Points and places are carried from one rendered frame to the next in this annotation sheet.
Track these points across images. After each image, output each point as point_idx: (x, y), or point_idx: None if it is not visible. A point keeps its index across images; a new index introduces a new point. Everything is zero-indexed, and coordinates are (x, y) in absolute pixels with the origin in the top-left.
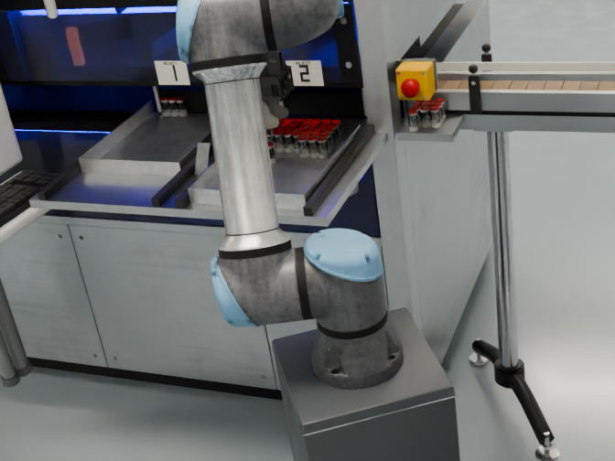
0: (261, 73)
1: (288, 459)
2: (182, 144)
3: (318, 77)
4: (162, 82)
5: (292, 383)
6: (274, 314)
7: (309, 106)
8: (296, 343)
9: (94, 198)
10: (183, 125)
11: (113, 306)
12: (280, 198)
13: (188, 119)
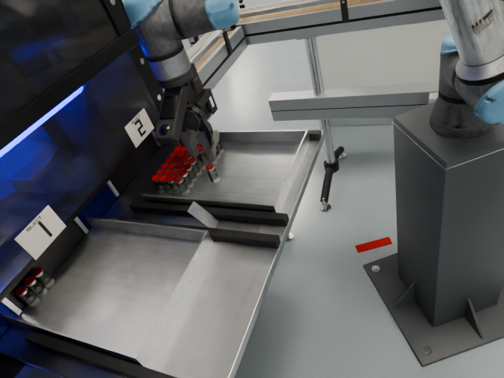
0: (192, 99)
1: (277, 374)
2: (130, 262)
3: (148, 123)
4: (38, 253)
5: (499, 140)
6: None
7: (129, 171)
8: (448, 149)
9: (235, 322)
10: (80, 276)
11: None
12: (303, 147)
13: (66, 274)
